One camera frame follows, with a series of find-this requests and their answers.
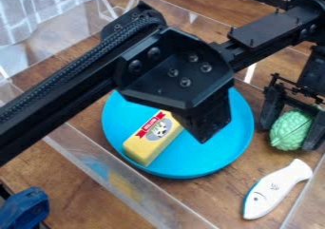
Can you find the white wooden fish toy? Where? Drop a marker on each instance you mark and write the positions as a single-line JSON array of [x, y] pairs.
[[272, 188]]

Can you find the blue clamp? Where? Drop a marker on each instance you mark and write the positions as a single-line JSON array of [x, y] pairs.
[[25, 209]]

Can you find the white grid cloth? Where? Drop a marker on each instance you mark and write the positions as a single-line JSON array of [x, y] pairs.
[[22, 15]]

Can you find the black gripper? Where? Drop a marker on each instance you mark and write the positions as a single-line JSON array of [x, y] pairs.
[[311, 85]]

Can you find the green bitter gourd toy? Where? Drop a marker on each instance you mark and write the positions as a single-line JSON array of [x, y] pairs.
[[291, 129]]

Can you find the blue round plate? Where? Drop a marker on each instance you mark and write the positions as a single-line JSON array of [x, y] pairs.
[[187, 159]]

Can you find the yellow butter block toy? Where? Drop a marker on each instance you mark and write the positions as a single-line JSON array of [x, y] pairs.
[[153, 137]]

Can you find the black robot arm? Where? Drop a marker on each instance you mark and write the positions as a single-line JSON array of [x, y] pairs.
[[167, 68]]

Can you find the clear acrylic enclosure wall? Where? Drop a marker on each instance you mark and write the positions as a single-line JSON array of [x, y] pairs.
[[98, 192]]

